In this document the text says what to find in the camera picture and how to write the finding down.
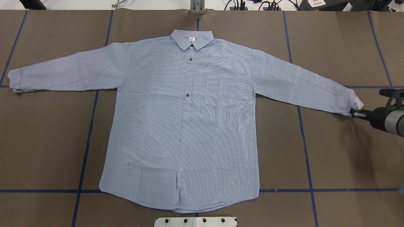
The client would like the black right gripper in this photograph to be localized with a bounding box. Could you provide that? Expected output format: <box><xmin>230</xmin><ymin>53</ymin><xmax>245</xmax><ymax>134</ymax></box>
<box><xmin>351</xmin><ymin>107</ymin><xmax>386</xmax><ymax>130</ymax></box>

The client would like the light blue striped shirt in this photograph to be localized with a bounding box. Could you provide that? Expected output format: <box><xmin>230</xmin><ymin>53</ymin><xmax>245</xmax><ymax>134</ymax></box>
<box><xmin>8</xmin><ymin>30</ymin><xmax>363</xmax><ymax>213</ymax></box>

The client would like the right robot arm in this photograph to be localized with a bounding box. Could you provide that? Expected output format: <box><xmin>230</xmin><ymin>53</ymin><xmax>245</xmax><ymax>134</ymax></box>
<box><xmin>350</xmin><ymin>107</ymin><xmax>404</xmax><ymax>137</ymax></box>

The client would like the brown table mat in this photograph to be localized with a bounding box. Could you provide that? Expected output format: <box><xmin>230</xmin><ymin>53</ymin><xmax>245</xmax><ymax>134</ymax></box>
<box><xmin>1</xmin><ymin>9</ymin><xmax>403</xmax><ymax>227</ymax></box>

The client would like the black labelled box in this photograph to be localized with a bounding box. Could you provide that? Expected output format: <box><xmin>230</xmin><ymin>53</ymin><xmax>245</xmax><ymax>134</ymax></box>
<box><xmin>298</xmin><ymin>0</ymin><xmax>350</xmax><ymax>11</ymax></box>

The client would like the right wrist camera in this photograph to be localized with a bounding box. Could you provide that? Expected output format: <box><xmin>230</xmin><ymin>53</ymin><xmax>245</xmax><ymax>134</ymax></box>
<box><xmin>378</xmin><ymin>89</ymin><xmax>404</xmax><ymax>111</ymax></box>

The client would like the black cable bundle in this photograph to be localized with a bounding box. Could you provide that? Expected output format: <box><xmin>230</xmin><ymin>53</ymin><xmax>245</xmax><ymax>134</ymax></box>
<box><xmin>223</xmin><ymin>0</ymin><xmax>282</xmax><ymax>11</ymax></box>

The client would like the grey aluminium frame post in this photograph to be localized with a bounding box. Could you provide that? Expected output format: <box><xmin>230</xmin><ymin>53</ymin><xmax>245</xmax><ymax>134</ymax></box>
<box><xmin>190</xmin><ymin>0</ymin><xmax>206</xmax><ymax>15</ymax></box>

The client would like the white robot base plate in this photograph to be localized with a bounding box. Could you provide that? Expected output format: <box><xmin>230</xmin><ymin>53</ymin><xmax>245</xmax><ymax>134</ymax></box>
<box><xmin>154</xmin><ymin>217</ymin><xmax>238</xmax><ymax>227</ymax></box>

